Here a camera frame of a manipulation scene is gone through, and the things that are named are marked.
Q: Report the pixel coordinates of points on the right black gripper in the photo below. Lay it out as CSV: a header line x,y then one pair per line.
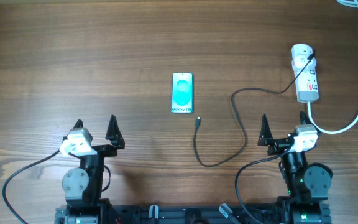
x,y
266,139

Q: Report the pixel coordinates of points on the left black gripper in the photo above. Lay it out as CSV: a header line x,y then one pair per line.
x,y
112,135

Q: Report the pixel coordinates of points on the Galaxy S25 smartphone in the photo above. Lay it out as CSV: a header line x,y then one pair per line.
x,y
182,93

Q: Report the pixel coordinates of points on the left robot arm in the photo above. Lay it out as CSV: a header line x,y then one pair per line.
x,y
83,185

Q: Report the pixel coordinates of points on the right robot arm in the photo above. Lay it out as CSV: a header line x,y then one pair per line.
x,y
307,184

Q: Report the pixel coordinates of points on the white charger plug adapter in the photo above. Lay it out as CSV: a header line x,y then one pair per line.
x,y
300,62

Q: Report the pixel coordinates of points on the white power strip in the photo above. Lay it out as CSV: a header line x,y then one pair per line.
x,y
306,81

